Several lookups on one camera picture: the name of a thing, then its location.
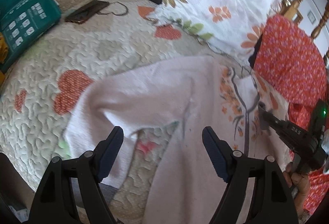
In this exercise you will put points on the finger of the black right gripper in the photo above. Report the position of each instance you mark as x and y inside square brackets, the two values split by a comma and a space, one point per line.
[267, 120]

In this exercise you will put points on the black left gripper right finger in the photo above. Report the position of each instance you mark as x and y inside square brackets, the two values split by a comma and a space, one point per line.
[271, 200]

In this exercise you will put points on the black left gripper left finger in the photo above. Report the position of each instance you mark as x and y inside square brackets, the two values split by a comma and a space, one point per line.
[54, 199]

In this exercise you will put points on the pale pink printed shirt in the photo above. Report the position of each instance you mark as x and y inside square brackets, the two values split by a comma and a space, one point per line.
[162, 173]

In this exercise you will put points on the person's right hand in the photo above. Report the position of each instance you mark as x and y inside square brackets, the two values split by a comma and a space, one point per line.
[301, 182]

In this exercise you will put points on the red floral crumpled cloth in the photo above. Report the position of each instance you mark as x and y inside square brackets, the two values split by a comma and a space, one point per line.
[319, 186]

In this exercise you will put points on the red floral pillow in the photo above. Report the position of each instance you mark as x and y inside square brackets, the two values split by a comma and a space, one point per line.
[289, 61]

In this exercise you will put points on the white floral pillow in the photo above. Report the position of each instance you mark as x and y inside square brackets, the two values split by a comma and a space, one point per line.
[227, 26]

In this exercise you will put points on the yellow plastic bag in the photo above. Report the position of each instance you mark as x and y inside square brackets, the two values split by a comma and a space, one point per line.
[3, 55]

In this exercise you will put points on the quilted heart pattern bedspread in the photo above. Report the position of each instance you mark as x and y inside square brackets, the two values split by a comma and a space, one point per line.
[41, 89]

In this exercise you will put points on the teal packaging box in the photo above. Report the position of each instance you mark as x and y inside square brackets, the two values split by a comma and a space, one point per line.
[23, 22]

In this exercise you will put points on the dark smartphone with strap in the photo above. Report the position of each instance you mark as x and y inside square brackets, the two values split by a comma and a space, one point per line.
[85, 12]

